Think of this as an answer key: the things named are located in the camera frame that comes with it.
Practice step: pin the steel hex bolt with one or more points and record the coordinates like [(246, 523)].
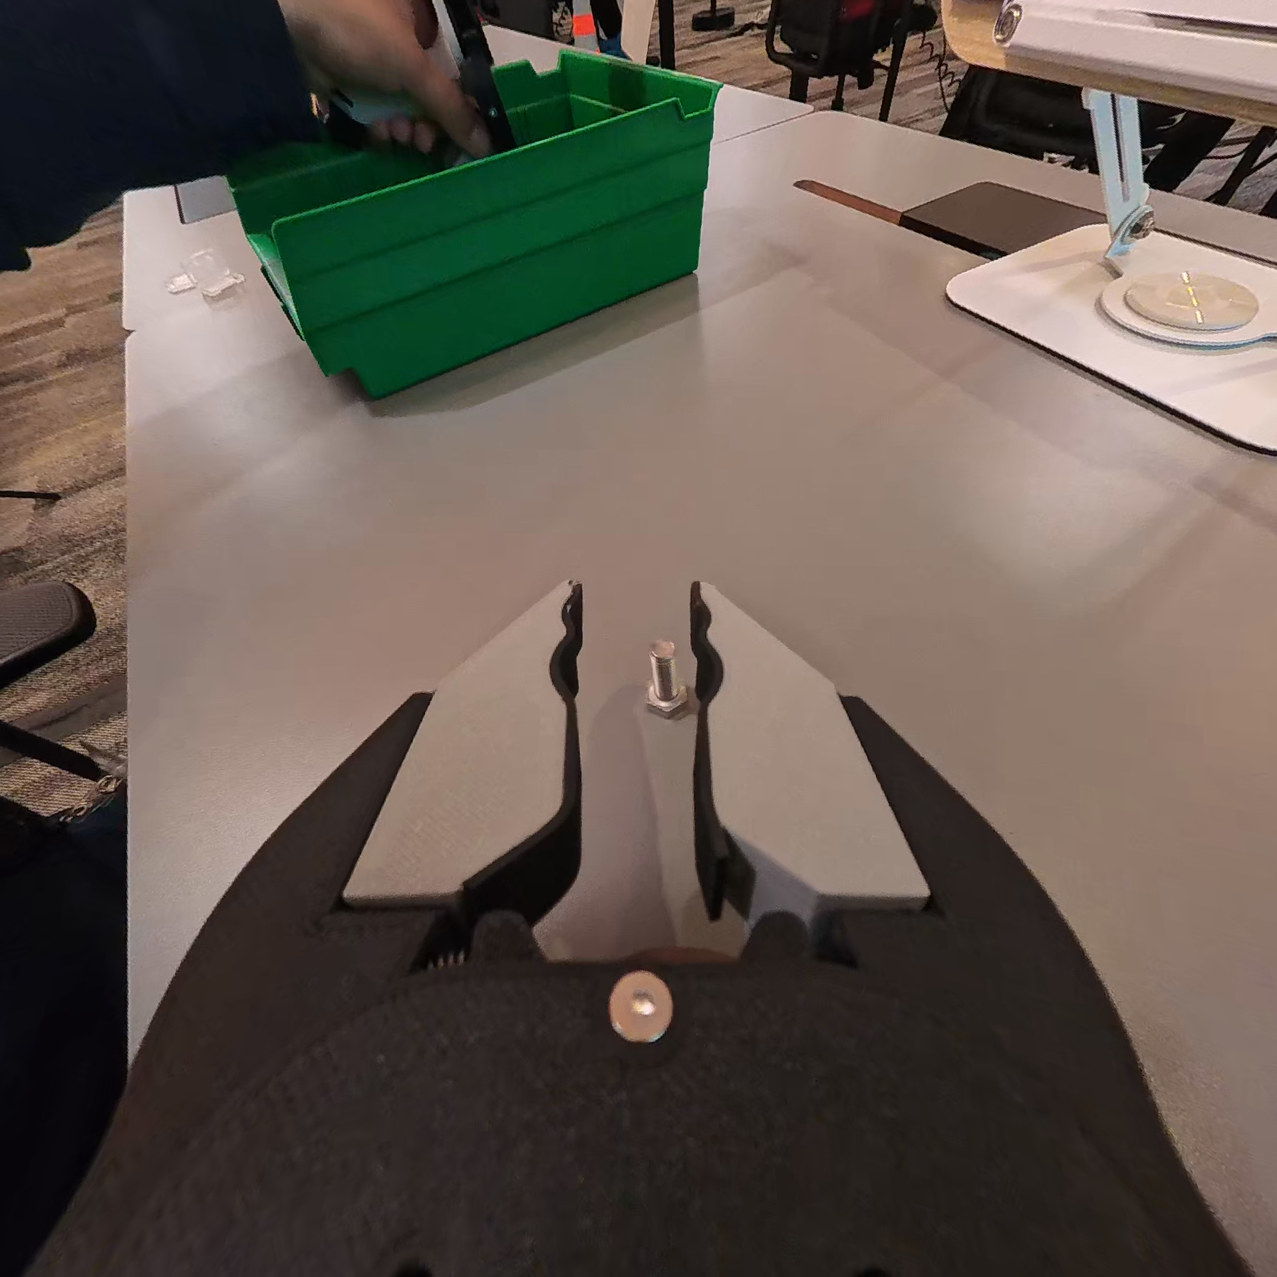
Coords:
[(665, 666)]

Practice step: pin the black office chair armrest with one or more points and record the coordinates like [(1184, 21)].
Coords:
[(43, 618)]

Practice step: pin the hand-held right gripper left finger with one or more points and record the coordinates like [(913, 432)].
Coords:
[(472, 788)]

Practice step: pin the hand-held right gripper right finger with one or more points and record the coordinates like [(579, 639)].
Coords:
[(798, 788)]

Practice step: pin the black rectangular pad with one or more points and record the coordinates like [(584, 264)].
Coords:
[(997, 215)]

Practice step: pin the person's left forearm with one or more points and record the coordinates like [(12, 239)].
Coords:
[(149, 101)]

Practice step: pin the orange traffic cone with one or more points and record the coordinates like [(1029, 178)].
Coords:
[(584, 21)]

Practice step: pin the clear plastic piece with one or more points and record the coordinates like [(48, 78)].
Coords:
[(215, 279)]

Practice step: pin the wooden board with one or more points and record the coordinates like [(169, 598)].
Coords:
[(964, 31)]

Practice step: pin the white desk stand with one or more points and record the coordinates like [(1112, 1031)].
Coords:
[(1050, 287)]

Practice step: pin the black office chair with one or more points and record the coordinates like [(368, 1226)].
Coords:
[(826, 42)]

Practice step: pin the person's left hand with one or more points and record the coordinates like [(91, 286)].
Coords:
[(368, 48)]

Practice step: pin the person's legs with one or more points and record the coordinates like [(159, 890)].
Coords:
[(48, 999)]

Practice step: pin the green plastic bin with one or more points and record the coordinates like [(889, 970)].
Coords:
[(499, 272)]

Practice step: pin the white panel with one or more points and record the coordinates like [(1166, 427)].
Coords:
[(1149, 48)]

